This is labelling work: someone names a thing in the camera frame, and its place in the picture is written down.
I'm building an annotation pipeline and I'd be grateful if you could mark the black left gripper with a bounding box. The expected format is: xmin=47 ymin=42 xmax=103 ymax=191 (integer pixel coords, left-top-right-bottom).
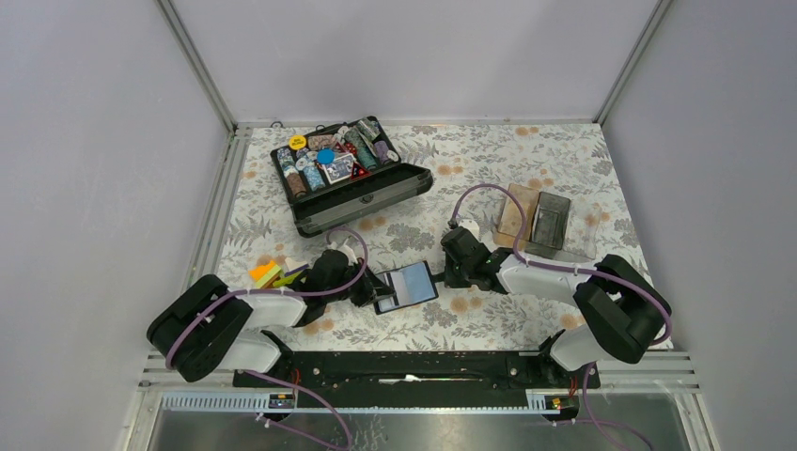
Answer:
xmin=324 ymin=257 xmax=395 ymax=307

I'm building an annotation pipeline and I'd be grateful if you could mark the black card holder wallet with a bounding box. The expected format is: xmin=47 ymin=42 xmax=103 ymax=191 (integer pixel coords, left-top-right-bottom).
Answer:
xmin=374 ymin=260 xmax=439 ymax=315

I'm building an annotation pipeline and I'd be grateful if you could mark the silver credit card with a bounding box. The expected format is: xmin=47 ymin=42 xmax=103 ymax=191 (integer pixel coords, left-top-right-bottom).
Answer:
xmin=388 ymin=272 xmax=413 ymax=310

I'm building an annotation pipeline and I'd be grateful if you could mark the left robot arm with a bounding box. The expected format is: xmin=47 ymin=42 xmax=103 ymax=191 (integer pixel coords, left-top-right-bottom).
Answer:
xmin=146 ymin=244 xmax=396 ymax=386

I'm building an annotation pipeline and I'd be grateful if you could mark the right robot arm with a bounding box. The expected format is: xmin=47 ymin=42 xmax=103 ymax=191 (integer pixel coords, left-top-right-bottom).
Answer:
xmin=441 ymin=226 xmax=672 ymax=387

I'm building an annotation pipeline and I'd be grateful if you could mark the smoky grey transparent card box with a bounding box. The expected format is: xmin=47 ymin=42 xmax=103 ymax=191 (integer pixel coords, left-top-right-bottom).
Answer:
xmin=524 ymin=192 xmax=571 ymax=259

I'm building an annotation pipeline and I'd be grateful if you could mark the blue playing card deck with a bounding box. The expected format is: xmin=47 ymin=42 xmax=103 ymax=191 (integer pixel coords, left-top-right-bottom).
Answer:
xmin=322 ymin=154 xmax=356 ymax=185

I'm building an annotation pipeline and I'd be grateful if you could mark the clear transparent card box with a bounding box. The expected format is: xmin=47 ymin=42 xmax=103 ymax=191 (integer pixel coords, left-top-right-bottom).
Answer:
xmin=561 ymin=204 xmax=602 ymax=263

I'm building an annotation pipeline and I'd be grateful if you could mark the green purple toy block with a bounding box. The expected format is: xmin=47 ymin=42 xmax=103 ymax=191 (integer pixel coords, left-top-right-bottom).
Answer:
xmin=273 ymin=257 xmax=309 ymax=288

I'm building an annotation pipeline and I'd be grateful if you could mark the blue poker chip stack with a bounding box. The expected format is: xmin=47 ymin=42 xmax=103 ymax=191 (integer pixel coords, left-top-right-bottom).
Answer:
xmin=303 ymin=163 xmax=326 ymax=192

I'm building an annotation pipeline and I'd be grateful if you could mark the brown poker chip stack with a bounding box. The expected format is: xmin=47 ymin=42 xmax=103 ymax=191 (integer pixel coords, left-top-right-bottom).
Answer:
xmin=285 ymin=171 xmax=307 ymax=198

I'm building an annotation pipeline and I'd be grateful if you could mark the black poker chip case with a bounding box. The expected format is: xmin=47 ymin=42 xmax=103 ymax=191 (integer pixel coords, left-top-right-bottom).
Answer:
xmin=270 ymin=116 xmax=433 ymax=238

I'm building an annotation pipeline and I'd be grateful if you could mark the red triangular dealer button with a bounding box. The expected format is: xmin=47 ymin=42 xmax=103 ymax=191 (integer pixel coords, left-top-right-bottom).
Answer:
xmin=350 ymin=163 xmax=371 ymax=180

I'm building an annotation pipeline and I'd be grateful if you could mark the blue round dealer chip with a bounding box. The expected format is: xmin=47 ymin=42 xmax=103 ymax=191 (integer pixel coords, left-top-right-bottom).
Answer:
xmin=316 ymin=148 xmax=336 ymax=164

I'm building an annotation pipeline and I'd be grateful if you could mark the yellow round chip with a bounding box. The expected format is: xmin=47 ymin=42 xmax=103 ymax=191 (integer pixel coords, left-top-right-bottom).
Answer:
xmin=289 ymin=134 xmax=307 ymax=151

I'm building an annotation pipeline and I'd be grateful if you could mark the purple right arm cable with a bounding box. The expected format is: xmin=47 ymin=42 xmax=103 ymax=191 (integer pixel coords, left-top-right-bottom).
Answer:
xmin=449 ymin=183 xmax=674 ymax=347

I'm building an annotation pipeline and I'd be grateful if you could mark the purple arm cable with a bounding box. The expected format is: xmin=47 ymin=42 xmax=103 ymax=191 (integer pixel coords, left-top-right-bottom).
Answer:
xmin=164 ymin=225 xmax=369 ymax=371
xmin=449 ymin=183 xmax=674 ymax=347

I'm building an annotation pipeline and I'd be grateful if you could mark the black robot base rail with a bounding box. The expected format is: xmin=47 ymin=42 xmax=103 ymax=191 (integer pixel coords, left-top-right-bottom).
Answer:
xmin=267 ymin=350 xmax=601 ymax=391

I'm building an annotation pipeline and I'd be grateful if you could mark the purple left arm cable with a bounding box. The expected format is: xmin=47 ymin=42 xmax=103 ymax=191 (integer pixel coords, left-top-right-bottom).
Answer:
xmin=164 ymin=225 xmax=369 ymax=371

